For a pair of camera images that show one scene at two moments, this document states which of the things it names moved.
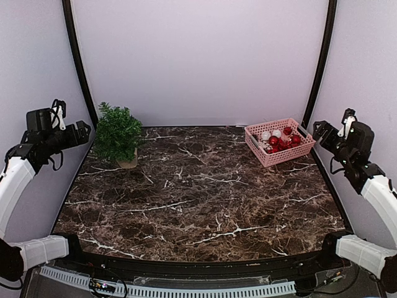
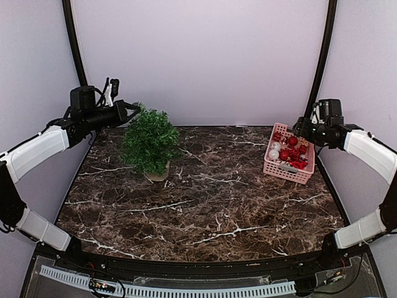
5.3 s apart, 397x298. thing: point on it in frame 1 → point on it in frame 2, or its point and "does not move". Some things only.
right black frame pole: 332,19 does not move
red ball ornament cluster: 276,144 → 294,154
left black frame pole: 68,16 does not move
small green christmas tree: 118,135 → 151,141
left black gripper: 74,140 → 121,115
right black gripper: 325,126 → 302,130
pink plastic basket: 306,141 → 288,156
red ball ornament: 287,130 → 293,141
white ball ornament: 266,135 → 273,154
